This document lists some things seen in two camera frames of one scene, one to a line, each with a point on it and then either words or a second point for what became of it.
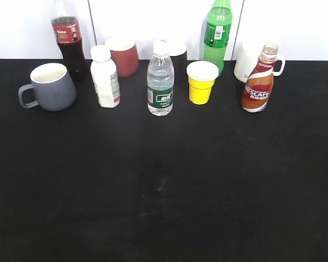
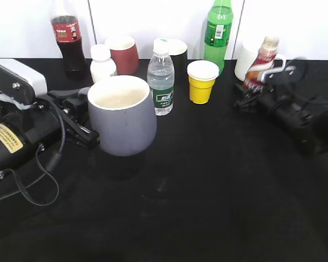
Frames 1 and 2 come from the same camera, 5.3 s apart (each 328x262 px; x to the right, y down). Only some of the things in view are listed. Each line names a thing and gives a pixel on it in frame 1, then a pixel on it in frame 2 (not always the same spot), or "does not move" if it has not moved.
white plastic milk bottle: [105, 76] does not move
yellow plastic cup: [201, 75] does not move
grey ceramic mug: [52, 88] → [123, 113]
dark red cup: [124, 54] does not move
